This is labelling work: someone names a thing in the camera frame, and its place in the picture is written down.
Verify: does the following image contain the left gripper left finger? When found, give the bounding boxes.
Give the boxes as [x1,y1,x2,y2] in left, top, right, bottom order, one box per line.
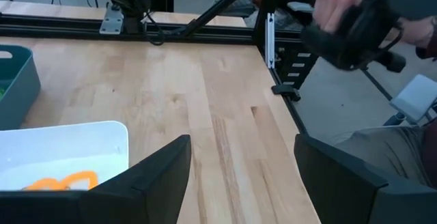
[0,134,193,224]

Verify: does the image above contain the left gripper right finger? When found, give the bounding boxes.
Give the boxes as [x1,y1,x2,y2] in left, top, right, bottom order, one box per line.
[293,133,437,224]

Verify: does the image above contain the orange spring keychain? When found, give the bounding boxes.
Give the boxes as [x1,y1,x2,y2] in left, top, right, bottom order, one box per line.
[63,171,100,191]
[23,178,69,191]

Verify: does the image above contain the person's forearm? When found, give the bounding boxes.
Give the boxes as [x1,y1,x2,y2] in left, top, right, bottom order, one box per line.
[395,14,437,49]

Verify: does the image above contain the person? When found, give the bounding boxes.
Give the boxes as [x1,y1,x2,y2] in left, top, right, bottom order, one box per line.
[329,116,437,188]

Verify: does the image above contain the white plastic bin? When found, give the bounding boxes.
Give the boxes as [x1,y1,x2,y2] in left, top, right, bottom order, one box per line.
[0,120,130,191]

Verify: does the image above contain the black table edge clamp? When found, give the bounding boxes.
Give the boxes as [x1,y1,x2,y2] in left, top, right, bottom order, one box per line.
[271,83,302,102]

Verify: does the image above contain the light grey chair armrest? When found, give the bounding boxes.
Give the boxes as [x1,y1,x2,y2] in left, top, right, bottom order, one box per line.
[384,73,437,126]

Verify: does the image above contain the teal plastic bin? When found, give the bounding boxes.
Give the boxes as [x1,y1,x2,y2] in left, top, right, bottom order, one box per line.
[0,44,42,132]

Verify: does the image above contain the person's hand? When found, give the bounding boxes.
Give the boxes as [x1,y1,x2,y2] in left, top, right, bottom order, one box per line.
[312,0,376,33]

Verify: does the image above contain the black teleoperation handle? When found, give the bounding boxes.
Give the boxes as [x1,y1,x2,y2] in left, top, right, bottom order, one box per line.
[300,0,407,74]

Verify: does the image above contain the black arm base cable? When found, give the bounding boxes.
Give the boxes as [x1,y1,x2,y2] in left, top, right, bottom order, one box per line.
[141,10,167,46]

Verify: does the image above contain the silver mounting bracket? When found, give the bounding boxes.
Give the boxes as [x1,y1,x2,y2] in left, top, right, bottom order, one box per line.
[98,3,124,36]

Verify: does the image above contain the black aluminium table frame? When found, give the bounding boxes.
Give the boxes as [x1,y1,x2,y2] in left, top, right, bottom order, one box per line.
[0,0,330,138]

